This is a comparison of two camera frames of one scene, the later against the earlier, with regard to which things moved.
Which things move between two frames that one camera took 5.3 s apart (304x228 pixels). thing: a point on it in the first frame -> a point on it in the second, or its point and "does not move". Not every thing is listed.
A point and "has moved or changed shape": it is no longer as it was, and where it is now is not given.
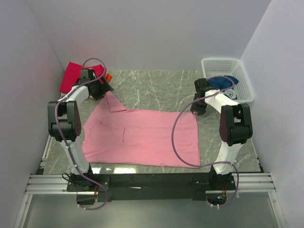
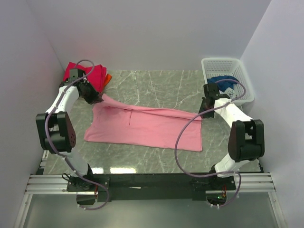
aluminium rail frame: x=41 y=183 does not move
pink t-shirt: x=138 y=137 has moved or changed shape
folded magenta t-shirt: x=73 y=72 does not move
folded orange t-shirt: x=108 y=77 does not move
